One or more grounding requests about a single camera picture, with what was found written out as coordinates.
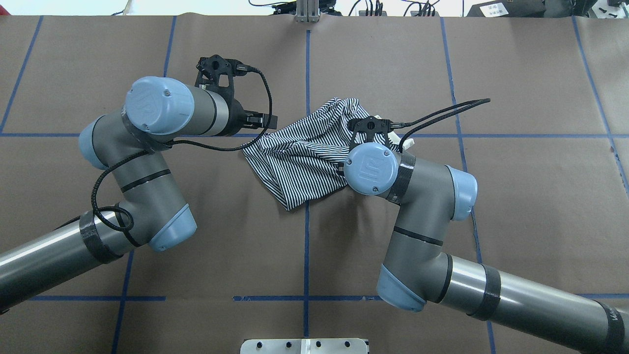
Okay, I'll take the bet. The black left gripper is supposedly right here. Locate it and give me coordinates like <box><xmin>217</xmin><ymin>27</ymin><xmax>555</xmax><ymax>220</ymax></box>
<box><xmin>195</xmin><ymin>55</ymin><xmax>277</xmax><ymax>136</ymax></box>

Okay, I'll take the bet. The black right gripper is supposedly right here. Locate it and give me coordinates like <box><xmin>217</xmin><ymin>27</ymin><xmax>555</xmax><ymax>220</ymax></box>
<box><xmin>337</xmin><ymin>116</ymin><xmax>393</xmax><ymax>177</ymax></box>

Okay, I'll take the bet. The navy white striped polo shirt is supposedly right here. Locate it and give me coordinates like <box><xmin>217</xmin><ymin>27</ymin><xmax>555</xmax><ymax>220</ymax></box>
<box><xmin>241</xmin><ymin>97</ymin><xmax>416</xmax><ymax>212</ymax></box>

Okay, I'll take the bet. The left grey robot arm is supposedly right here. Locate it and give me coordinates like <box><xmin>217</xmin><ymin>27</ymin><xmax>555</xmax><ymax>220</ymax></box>
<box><xmin>0</xmin><ymin>55</ymin><xmax>277</xmax><ymax>314</ymax></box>

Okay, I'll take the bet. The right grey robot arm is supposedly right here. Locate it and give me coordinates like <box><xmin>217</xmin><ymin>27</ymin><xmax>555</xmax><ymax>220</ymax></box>
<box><xmin>340</xmin><ymin>116</ymin><xmax>629</xmax><ymax>354</ymax></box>

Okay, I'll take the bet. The brown paper table cover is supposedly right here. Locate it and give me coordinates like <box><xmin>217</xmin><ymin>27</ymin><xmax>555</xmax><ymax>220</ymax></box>
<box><xmin>1</xmin><ymin>13</ymin><xmax>628</xmax><ymax>354</ymax></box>

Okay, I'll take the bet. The aluminium frame post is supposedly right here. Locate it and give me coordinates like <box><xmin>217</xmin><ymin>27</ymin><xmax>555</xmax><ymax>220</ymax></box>
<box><xmin>295</xmin><ymin>0</ymin><xmax>320</xmax><ymax>23</ymax></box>

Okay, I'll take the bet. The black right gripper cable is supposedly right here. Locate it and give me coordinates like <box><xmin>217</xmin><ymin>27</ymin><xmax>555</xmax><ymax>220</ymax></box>
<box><xmin>388</xmin><ymin>98</ymin><xmax>492</xmax><ymax>150</ymax></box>

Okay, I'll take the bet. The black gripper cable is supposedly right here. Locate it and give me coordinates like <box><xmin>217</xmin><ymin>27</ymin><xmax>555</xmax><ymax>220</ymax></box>
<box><xmin>91</xmin><ymin>63</ymin><xmax>274</xmax><ymax>233</ymax></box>
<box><xmin>388</xmin><ymin>98</ymin><xmax>492</xmax><ymax>150</ymax></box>

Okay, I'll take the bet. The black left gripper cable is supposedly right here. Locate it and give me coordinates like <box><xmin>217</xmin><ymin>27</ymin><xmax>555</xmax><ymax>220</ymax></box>
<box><xmin>91</xmin><ymin>63</ymin><xmax>274</xmax><ymax>233</ymax></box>

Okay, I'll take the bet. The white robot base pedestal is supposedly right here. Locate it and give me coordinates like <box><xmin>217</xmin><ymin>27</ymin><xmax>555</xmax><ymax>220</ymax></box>
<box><xmin>239</xmin><ymin>338</ymin><xmax>370</xmax><ymax>354</ymax></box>

